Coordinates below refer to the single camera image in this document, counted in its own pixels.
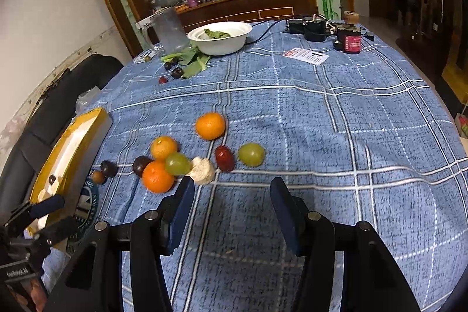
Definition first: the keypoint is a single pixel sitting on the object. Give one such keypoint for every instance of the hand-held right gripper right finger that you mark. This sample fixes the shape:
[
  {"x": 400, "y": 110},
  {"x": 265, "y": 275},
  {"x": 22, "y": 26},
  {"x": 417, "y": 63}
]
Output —
[{"x": 289, "y": 218}]

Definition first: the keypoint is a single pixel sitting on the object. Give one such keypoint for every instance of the white bowl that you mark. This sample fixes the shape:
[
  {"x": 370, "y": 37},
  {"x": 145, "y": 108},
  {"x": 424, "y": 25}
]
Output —
[{"x": 223, "y": 45}]

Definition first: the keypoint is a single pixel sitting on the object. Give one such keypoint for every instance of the black leather sofa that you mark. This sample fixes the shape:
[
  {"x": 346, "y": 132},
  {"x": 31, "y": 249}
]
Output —
[{"x": 55, "y": 107}]

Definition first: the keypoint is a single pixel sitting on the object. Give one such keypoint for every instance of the dark plum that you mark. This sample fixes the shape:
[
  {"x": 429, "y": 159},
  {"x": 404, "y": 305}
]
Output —
[{"x": 109, "y": 168}]

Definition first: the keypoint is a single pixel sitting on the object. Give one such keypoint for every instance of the red and black device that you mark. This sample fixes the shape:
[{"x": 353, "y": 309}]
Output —
[{"x": 350, "y": 40}]

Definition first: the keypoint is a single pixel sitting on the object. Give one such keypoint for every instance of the yellow-edged white tray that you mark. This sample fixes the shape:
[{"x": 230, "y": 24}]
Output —
[{"x": 87, "y": 129}]

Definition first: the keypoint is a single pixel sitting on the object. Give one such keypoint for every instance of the green grape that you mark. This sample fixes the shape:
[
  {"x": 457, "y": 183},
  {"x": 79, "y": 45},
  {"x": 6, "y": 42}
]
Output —
[
  {"x": 178, "y": 164},
  {"x": 251, "y": 153}
]

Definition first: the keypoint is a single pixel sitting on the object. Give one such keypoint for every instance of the clear plastic bag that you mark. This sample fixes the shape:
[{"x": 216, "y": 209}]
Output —
[{"x": 85, "y": 98}]

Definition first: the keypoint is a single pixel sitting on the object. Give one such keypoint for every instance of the wooden counter cabinet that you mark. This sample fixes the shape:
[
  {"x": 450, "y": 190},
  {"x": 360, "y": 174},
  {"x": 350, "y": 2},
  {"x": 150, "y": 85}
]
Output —
[{"x": 248, "y": 5}]

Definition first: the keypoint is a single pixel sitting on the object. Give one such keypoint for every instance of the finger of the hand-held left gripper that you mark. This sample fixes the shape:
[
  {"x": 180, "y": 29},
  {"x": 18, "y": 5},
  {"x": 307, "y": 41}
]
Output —
[
  {"x": 47, "y": 206},
  {"x": 55, "y": 231}
]

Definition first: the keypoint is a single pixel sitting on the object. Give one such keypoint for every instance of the brown tape roll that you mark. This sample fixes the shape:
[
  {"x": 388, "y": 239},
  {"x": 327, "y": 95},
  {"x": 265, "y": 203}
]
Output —
[{"x": 350, "y": 17}]

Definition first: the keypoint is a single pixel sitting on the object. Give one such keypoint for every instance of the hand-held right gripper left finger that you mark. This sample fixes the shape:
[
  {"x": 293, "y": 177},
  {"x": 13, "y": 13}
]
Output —
[{"x": 181, "y": 215}]

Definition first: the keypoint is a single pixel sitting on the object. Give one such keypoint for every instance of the red jujube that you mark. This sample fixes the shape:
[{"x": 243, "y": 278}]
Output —
[{"x": 224, "y": 158}]

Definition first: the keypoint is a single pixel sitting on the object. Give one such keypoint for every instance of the brown longan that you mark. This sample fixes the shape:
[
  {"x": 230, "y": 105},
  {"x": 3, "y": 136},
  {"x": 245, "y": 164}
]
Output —
[{"x": 97, "y": 176}]

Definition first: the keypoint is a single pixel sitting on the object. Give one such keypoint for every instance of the clear glass pitcher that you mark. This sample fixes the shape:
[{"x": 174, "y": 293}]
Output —
[{"x": 169, "y": 30}]

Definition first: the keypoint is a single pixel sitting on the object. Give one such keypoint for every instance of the white paper card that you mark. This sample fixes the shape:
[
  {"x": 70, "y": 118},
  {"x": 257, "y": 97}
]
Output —
[{"x": 307, "y": 55}]

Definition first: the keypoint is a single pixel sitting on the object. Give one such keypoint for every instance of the orange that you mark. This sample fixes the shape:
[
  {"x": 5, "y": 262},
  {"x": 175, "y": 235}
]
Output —
[
  {"x": 163, "y": 147},
  {"x": 158, "y": 177},
  {"x": 210, "y": 126}
]

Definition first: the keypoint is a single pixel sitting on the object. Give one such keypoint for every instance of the loose leafy greens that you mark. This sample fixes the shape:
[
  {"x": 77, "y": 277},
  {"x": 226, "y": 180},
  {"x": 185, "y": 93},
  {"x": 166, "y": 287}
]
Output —
[{"x": 192, "y": 58}]

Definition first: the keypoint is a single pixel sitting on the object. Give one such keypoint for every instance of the black power adapter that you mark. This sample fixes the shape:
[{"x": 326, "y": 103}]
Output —
[{"x": 310, "y": 28}]

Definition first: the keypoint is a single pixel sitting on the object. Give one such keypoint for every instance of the leafy greens in bowl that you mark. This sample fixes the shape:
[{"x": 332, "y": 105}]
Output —
[{"x": 215, "y": 34}]

